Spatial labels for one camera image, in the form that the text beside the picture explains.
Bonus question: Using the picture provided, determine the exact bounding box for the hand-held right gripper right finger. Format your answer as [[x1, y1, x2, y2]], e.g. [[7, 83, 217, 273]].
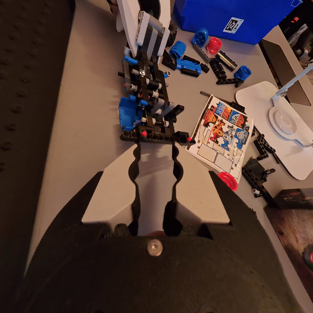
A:
[[163, 143, 233, 236]]

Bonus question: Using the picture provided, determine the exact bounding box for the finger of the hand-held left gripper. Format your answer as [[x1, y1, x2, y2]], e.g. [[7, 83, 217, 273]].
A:
[[116, 0, 141, 57], [156, 0, 173, 64]]

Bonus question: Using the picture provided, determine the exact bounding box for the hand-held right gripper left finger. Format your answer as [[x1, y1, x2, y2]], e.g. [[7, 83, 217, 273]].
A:
[[81, 144, 142, 236]]

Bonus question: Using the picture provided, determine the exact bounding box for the long black holed beam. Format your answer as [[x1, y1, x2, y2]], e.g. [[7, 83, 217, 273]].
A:
[[120, 131, 196, 147]]

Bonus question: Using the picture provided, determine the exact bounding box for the black toy vehicle chassis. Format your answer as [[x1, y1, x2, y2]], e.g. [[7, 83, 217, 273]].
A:
[[118, 11, 196, 147]]

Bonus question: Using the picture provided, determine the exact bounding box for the grey desk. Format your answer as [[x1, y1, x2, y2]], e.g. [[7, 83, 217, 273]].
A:
[[24, 0, 313, 313]]

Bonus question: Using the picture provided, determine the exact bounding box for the black toy tyre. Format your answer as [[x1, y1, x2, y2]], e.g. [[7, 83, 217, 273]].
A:
[[166, 21, 178, 48]]

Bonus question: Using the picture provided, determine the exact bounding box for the red toy wheel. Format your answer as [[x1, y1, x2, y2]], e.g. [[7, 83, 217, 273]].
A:
[[207, 37, 223, 54], [218, 171, 238, 192]]

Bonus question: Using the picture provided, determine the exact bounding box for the blue curved toy panel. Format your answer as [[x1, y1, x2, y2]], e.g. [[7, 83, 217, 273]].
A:
[[169, 41, 187, 59]]

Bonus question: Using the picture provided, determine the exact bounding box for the blue plastic bin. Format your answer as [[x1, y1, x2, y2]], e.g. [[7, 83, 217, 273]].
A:
[[173, 0, 304, 45]]

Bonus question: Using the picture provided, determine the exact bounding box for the blue toy wheel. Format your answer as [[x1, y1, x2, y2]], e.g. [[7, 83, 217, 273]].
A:
[[233, 65, 252, 81], [192, 28, 209, 47]]

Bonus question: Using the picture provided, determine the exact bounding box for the colourful sticker sheet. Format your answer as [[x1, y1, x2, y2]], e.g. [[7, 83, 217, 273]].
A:
[[185, 94, 255, 184]]

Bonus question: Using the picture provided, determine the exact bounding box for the grey holed toy beam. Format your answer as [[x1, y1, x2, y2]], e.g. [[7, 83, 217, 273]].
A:
[[193, 44, 211, 64]]

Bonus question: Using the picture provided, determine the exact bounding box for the blue and black toy block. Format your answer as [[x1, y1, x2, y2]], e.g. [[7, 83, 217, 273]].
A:
[[176, 56, 202, 77]]

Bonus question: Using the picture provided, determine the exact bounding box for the black toy cylinder piece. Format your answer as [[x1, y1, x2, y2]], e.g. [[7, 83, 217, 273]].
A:
[[215, 50, 238, 72]]

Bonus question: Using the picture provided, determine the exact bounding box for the cluster of black toy beams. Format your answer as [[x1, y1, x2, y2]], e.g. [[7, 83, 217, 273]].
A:
[[209, 57, 245, 88]]

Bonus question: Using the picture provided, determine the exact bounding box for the black toy set box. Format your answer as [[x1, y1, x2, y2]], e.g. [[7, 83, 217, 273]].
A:
[[264, 188, 313, 304]]

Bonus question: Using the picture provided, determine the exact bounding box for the white stand base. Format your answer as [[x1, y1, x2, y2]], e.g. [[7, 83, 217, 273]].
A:
[[235, 81, 313, 181]]

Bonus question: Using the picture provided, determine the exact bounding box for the black perforated board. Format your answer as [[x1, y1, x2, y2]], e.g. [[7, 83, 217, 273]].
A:
[[0, 0, 75, 294]]

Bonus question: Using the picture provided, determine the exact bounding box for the flat metal support bar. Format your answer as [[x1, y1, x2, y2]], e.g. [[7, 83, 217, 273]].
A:
[[271, 63, 313, 101]]

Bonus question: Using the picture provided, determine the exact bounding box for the black toy frame piece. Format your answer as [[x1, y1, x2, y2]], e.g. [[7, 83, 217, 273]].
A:
[[242, 156, 279, 208], [253, 134, 280, 164]]

